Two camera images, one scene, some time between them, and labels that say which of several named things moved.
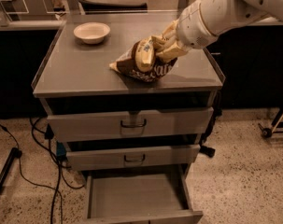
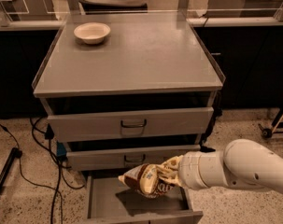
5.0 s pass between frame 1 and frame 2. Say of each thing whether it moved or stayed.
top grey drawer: stayed
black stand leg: stayed
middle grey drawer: stayed
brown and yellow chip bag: moved
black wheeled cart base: stayed
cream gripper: moved
